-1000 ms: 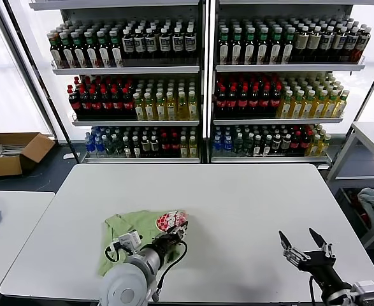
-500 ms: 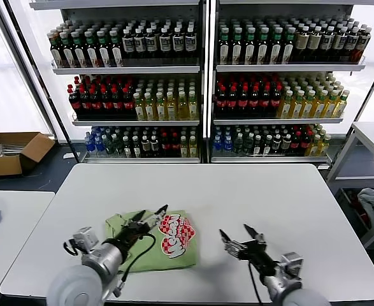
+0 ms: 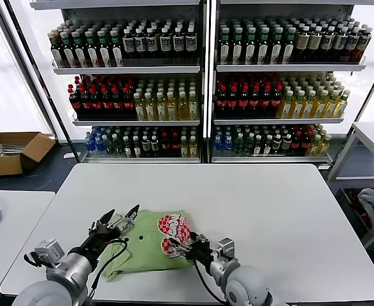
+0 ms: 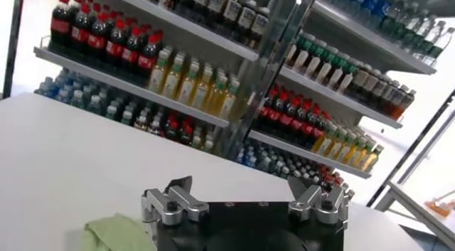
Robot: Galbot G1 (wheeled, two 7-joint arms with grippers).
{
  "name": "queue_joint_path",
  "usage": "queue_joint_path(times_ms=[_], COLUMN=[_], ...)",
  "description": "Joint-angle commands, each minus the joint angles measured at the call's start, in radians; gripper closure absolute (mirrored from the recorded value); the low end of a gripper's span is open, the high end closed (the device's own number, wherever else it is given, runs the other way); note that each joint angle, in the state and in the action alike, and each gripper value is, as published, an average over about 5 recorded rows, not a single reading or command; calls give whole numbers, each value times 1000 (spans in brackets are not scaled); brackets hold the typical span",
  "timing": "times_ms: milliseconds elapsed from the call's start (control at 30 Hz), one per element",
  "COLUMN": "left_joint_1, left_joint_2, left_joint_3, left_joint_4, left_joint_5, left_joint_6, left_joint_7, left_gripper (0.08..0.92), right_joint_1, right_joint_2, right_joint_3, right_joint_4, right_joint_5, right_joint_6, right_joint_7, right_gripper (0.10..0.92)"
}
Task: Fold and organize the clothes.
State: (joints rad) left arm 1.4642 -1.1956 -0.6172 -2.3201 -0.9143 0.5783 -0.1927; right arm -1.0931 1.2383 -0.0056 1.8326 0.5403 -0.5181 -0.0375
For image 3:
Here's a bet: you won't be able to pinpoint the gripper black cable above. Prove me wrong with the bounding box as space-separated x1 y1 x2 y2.
90 238 131 300
192 259 227 303

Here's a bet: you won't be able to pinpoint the green polo shirt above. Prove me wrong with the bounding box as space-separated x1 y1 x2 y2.
96 209 196 283

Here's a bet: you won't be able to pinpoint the left camera black cable loop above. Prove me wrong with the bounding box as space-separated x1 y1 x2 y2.
23 252 38 269

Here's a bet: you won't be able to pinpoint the white metal frame table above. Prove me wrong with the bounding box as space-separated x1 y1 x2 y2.
326 122 374 249

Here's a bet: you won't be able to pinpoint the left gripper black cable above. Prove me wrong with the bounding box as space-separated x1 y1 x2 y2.
90 238 131 300

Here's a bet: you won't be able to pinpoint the clear green water bottle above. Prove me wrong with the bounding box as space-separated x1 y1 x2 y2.
113 135 124 156
233 133 244 156
103 135 114 156
243 133 254 156

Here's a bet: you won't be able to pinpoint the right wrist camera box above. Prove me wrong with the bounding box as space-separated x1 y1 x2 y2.
216 237 238 261

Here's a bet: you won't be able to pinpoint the dark bottle beige label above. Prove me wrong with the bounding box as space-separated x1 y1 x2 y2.
308 27 322 63
296 27 310 63

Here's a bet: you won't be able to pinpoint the red crumpled cloth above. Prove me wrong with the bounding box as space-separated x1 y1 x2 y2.
352 191 371 224

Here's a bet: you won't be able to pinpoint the dark storage bin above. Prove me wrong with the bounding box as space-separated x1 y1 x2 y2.
341 187 374 238

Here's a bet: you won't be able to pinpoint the grey window frame post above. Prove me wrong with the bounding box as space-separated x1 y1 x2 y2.
0 0 60 141

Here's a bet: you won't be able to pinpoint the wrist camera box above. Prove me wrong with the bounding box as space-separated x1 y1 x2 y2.
216 237 238 261
33 238 66 266

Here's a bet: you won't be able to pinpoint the cola bottle red cap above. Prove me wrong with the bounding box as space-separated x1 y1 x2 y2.
299 131 312 154
227 86 238 117
100 88 113 119
122 88 135 119
270 85 282 117
290 132 301 154
170 133 180 157
216 86 228 117
68 88 83 119
111 88 124 119
89 88 102 119
238 86 250 117
248 86 261 117
259 86 271 117
160 133 171 157
78 87 92 119

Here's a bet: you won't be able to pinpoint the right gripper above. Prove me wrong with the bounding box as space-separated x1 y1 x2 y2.
168 232 215 264

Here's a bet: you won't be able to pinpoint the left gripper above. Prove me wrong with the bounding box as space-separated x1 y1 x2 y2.
86 203 141 254

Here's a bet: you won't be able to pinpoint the dark bottle tall white label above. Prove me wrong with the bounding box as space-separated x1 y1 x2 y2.
258 27 270 66
244 27 257 66
283 27 296 64
231 27 243 66
271 27 284 66
218 27 231 66

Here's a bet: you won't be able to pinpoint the black slanted pole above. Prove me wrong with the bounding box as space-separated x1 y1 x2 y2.
1 0 82 162
328 50 374 168

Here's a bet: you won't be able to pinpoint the grey metal shelf rack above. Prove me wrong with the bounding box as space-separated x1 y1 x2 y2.
207 0 374 168
29 0 206 164

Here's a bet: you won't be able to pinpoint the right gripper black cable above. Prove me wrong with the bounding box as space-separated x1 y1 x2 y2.
192 259 227 303

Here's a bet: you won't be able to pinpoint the silver parts in bags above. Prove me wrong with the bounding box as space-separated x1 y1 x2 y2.
0 143 27 157

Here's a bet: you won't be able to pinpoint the dark bottle white blue label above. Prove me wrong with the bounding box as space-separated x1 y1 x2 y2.
185 26 197 59
356 27 372 63
145 27 157 60
173 26 185 59
134 27 146 60
333 27 347 63
320 27 335 63
159 27 172 59
345 27 359 63
122 27 134 60

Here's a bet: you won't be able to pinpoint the brown tea bottle green label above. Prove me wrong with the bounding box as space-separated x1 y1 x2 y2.
83 30 99 68
71 31 87 69
48 33 63 69
96 30 111 68
61 31 75 69
109 29 124 68

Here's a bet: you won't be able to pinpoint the brown cardboard box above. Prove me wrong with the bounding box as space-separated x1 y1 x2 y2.
0 132 56 177

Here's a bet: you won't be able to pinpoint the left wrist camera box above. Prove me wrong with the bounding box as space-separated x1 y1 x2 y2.
33 238 66 266

